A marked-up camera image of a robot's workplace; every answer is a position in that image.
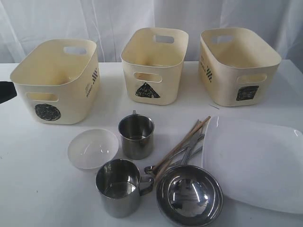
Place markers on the steel bowl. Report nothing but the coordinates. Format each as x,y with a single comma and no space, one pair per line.
189,196

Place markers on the steel spoon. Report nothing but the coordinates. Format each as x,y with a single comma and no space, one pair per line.
149,170

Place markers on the wooden chopstick lower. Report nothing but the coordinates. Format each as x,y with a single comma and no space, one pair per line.
162,170

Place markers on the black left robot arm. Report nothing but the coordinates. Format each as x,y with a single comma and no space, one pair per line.
7,91

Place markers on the cream bin with square mark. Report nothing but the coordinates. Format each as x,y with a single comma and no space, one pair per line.
236,65

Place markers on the white plastic bowl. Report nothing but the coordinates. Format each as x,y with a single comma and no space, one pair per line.
91,149

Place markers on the wooden chopstick upper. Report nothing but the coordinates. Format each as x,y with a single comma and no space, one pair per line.
198,125

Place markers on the wooden chopstick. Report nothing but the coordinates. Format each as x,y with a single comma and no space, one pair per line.
162,170
198,125

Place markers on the steel mug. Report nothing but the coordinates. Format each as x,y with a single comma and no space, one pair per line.
136,131
121,186

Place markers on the cream bin with triangle mark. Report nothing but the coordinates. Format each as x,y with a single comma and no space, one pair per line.
152,64

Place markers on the cream bin with circle mark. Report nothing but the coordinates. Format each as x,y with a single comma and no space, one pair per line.
59,80

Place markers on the steel fork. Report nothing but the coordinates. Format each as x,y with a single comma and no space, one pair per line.
191,141

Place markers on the white backdrop curtain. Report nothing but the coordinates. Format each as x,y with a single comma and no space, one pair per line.
24,24

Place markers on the white rectangular plate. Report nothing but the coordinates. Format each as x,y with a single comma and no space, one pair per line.
256,163

